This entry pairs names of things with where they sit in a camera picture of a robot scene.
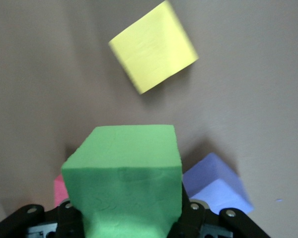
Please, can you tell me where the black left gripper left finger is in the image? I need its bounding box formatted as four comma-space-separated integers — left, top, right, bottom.
0, 199, 86, 238

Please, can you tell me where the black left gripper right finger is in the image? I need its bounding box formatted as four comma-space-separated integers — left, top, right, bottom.
168, 184, 271, 238

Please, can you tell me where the red foam cube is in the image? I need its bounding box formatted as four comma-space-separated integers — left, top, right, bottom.
53, 173, 68, 208

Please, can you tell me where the green foam cube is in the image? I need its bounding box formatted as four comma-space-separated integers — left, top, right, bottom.
61, 124, 184, 238

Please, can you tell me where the purple foam cube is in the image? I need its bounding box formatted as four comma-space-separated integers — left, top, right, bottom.
182, 152, 254, 216

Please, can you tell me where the brown table mat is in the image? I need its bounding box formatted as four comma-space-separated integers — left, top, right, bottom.
0, 0, 298, 238

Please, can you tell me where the yellow foam cube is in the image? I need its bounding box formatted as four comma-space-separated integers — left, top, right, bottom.
108, 0, 200, 95

